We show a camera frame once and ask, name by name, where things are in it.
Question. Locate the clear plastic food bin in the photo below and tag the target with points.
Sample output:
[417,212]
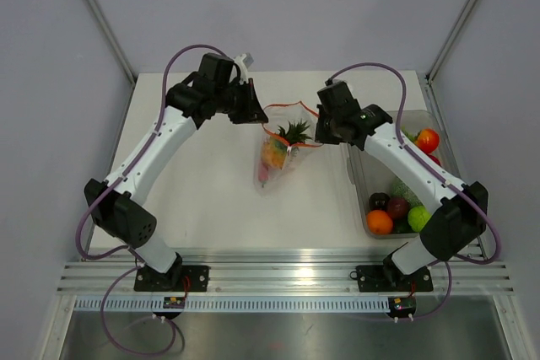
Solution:
[370,175]

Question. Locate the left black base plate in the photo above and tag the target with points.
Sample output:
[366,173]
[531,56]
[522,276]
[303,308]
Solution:
[194,278]

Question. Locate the aluminium mounting rail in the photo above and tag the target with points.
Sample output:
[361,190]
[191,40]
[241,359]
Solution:
[318,272]

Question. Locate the plastic pineapple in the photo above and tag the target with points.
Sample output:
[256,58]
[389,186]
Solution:
[285,143]

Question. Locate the right aluminium frame post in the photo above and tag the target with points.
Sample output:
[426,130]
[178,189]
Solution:
[457,28]

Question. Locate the white slotted cable duct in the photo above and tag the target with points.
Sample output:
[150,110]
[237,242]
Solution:
[250,305]

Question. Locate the green netted melon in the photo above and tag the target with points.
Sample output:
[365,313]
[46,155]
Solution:
[400,189]

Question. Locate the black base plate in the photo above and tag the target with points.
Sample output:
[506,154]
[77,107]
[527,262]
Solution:
[379,279]
[194,278]

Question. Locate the aluminium frame post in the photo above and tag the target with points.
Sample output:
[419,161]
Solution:
[457,28]
[97,14]

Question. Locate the dark red apple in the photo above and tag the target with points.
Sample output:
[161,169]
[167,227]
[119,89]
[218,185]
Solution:
[397,208]

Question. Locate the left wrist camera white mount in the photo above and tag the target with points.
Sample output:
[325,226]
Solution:
[243,62]

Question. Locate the green grape bunch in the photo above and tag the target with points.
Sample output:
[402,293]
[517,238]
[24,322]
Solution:
[412,137]

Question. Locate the green lime apple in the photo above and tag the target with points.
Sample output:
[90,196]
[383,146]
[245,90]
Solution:
[418,218]

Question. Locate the red chili pepper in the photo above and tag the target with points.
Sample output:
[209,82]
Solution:
[263,173]

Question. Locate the left aluminium frame post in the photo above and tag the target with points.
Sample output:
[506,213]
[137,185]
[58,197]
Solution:
[97,14]

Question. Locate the orange fruit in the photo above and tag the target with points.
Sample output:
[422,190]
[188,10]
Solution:
[379,222]

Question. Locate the dark purple plum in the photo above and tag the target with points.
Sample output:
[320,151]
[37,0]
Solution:
[378,201]

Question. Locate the red tomato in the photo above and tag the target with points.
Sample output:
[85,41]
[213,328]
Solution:
[427,140]
[435,159]

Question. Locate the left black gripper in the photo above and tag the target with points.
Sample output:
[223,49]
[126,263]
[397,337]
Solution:
[251,111]

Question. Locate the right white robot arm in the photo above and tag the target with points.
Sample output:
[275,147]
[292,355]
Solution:
[458,211]

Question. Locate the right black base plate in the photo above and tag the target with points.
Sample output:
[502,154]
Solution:
[379,279]

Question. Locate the clear orange zip top bag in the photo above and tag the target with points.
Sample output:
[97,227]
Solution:
[279,114]

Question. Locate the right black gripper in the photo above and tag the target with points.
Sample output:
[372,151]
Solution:
[321,136]

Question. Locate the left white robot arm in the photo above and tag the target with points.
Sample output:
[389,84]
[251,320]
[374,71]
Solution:
[116,203]

